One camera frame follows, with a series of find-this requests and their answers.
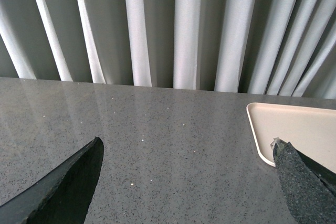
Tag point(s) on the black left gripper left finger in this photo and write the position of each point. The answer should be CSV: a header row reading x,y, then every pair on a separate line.
x,y
64,194

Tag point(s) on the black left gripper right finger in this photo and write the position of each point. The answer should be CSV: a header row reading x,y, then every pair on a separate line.
x,y
308,187

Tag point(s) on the grey pleated curtain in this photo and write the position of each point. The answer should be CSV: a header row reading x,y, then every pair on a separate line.
x,y
274,47

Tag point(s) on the beige rectangular tray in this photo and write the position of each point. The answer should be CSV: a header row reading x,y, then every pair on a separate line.
x,y
310,130

